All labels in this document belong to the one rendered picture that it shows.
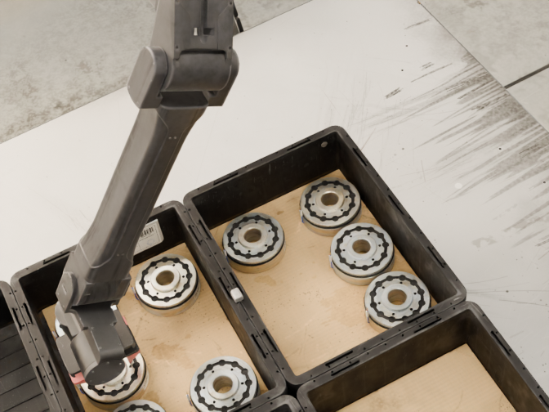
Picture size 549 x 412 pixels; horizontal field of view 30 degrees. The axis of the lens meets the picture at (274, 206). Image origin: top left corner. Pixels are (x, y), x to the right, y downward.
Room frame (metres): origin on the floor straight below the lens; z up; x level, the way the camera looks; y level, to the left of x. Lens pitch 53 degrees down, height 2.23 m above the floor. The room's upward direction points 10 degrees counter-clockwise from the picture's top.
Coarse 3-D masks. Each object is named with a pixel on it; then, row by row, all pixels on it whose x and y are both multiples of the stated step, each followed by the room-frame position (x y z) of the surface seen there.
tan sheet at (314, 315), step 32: (224, 224) 1.04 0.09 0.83; (288, 224) 1.01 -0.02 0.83; (288, 256) 0.95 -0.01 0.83; (320, 256) 0.94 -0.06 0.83; (256, 288) 0.90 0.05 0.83; (288, 288) 0.89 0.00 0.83; (320, 288) 0.88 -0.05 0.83; (352, 288) 0.87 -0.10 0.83; (288, 320) 0.83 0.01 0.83; (320, 320) 0.82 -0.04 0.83; (352, 320) 0.81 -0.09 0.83; (288, 352) 0.77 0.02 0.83; (320, 352) 0.76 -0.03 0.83
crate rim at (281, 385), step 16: (160, 208) 1.02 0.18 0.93; (176, 208) 1.01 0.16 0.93; (192, 224) 0.98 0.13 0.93; (64, 256) 0.96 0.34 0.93; (208, 256) 0.91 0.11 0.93; (16, 272) 0.95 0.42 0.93; (32, 272) 0.94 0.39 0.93; (16, 288) 0.92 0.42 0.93; (224, 288) 0.86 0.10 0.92; (240, 304) 0.81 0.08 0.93; (32, 320) 0.86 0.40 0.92; (240, 320) 0.78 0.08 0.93; (32, 336) 0.82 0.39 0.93; (256, 336) 0.75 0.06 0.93; (48, 352) 0.79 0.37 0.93; (48, 368) 0.76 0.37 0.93; (272, 368) 0.70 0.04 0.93; (64, 400) 0.71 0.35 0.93; (256, 400) 0.65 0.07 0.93
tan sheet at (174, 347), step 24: (48, 312) 0.93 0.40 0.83; (120, 312) 0.90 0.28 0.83; (144, 312) 0.89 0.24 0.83; (192, 312) 0.88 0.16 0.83; (216, 312) 0.87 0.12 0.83; (144, 336) 0.85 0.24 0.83; (168, 336) 0.84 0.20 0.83; (192, 336) 0.83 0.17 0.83; (216, 336) 0.83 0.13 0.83; (168, 360) 0.80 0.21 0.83; (192, 360) 0.79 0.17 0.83; (168, 384) 0.76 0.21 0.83; (264, 384) 0.73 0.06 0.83; (96, 408) 0.74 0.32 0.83; (168, 408) 0.72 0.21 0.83; (192, 408) 0.71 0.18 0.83
